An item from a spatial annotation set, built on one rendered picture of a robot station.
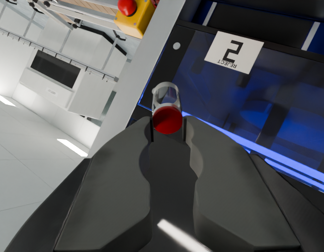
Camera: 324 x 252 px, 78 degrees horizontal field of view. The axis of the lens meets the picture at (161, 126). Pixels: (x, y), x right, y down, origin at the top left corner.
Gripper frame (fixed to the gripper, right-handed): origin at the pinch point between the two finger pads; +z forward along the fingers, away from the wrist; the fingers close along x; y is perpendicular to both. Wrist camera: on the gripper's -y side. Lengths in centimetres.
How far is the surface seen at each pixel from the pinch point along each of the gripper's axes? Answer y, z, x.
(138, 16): -3.1, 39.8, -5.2
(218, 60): 3.6, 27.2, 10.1
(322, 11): -3.5, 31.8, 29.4
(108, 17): -1, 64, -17
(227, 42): 0.8, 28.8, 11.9
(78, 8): -4, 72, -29
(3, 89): 259, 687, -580
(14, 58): 161, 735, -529
